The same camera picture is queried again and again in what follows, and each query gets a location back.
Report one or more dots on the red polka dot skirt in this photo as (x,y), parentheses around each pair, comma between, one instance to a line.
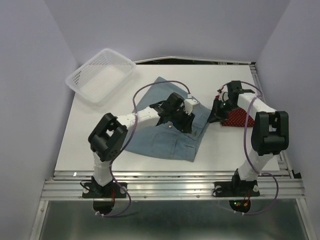
(237,117)

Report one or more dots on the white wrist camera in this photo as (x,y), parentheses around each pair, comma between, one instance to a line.
(189,105)
(222,95)

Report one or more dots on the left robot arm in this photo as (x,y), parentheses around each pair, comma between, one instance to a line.
(112,134)

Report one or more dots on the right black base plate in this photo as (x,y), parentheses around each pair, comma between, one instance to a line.
(226,189)

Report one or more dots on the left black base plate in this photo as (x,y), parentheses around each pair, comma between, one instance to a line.
(111,190)

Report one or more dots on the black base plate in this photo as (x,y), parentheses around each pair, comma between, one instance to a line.
(111,190)
(226,189)

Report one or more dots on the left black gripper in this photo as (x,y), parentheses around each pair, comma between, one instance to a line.
(184,126)

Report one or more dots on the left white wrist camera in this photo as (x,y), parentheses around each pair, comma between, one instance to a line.
(189,105)

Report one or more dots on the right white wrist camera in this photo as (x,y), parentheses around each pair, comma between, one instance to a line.
(222,95)

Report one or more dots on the white plastic basket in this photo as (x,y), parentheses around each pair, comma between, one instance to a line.
(101,76)

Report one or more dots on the light blue denim skirt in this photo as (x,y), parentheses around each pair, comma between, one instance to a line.
(161,141)

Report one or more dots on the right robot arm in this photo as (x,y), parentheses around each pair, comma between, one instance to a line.
(269,136)

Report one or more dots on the aluminium frame rail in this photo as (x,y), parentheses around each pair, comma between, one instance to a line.
(170,199)

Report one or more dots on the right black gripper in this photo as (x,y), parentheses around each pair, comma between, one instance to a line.
(215,115)

